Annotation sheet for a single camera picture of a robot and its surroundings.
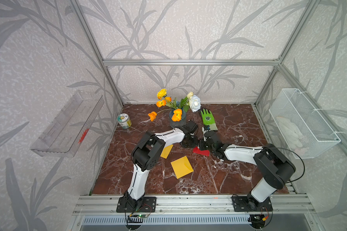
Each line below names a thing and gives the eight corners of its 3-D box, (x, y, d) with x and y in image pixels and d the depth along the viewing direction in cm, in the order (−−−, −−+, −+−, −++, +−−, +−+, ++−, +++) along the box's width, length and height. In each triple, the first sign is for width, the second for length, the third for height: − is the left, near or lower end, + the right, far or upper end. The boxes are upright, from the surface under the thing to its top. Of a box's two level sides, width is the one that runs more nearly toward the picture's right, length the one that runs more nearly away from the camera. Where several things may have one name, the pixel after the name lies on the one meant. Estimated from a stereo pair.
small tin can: (119, 129, 107) (115, 121, 100) (122, 120, 112) (118, 113, 105) (130, 129, 107) (126, 121, 100) (132, 120, 112) (129, 113, 105)
